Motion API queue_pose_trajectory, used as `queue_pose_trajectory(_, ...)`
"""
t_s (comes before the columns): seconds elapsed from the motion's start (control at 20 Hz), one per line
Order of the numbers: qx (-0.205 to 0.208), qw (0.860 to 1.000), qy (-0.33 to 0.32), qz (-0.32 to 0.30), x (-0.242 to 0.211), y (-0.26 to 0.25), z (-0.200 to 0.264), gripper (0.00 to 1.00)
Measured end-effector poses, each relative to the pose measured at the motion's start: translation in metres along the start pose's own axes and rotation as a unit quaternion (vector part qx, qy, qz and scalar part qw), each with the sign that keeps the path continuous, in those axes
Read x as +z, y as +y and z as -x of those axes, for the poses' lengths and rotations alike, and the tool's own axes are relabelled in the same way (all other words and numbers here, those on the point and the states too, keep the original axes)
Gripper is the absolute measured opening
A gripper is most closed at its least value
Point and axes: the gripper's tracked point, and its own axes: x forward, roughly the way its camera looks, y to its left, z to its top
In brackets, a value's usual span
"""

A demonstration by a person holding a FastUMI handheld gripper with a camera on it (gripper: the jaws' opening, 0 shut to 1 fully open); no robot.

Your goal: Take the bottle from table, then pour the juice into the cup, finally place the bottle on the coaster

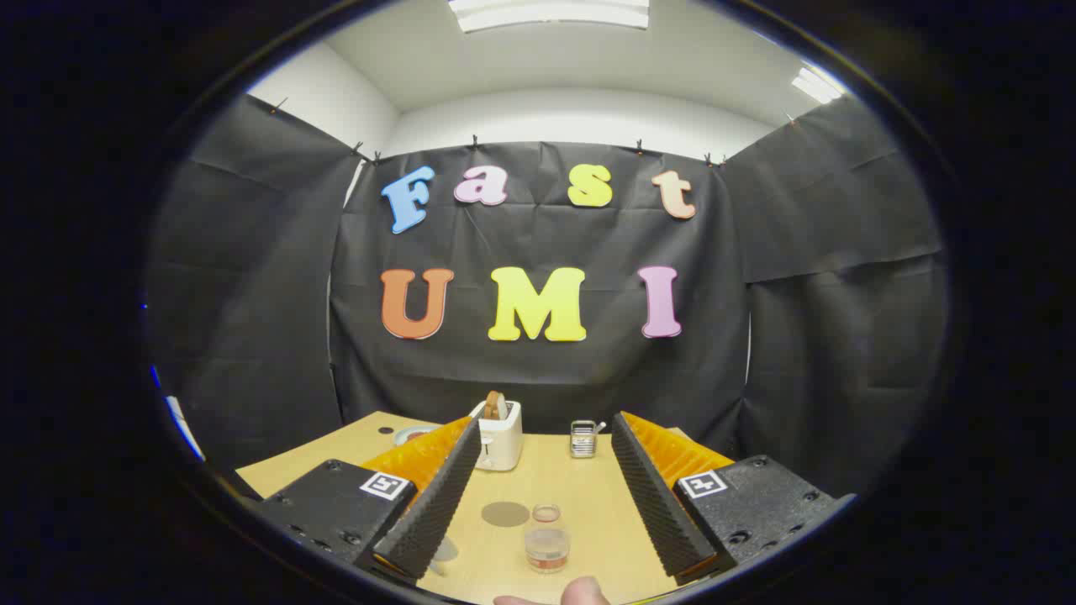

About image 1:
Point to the white toaster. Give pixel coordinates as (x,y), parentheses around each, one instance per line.
(499,445)

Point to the brown toast slice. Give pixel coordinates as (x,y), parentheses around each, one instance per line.
(494,406)

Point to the small plate with brown food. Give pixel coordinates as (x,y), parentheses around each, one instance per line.
(412,434)

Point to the small ceiling light panel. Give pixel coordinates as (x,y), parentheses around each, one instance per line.
(815,86)

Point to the round brown coaster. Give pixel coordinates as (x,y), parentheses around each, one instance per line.
(505,513)

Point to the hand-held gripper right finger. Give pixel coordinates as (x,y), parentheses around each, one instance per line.
(656,504)

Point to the wooden table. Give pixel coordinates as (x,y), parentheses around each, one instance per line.
(580,496)

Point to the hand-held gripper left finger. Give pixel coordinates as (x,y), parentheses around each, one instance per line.
(437,504)

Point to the long ceiling light panel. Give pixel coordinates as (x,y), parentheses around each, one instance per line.
(546,13)

